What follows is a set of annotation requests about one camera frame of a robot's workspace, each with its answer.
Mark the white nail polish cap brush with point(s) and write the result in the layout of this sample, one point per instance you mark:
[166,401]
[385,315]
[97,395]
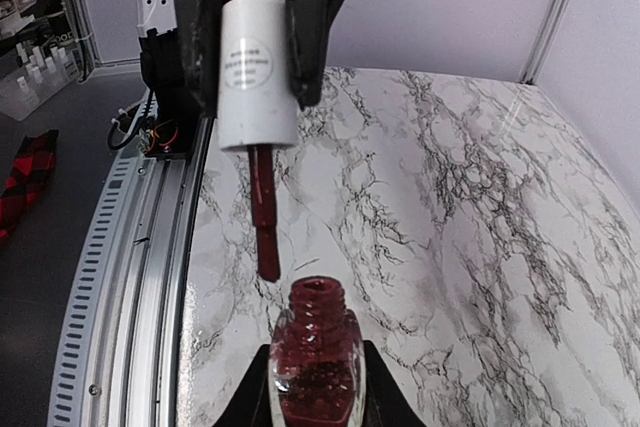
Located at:
[256,110]

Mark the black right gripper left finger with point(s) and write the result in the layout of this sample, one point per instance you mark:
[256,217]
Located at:
[250,405]

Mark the red nail polish bottle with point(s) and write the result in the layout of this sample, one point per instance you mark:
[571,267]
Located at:
[316,368]

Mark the curved aluminium front rail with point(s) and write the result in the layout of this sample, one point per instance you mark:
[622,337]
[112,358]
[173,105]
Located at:
[117,362]

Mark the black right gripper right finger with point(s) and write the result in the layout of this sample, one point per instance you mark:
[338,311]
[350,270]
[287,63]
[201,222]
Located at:
[385,405]

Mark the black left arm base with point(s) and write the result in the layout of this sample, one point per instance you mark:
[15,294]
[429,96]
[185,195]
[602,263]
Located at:
[165,123]

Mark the right aluminium corner post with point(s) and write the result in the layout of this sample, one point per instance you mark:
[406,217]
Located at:
[543,41]

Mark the red black plaid sleeve forearm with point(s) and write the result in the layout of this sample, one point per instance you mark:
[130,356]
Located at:
[30,175]

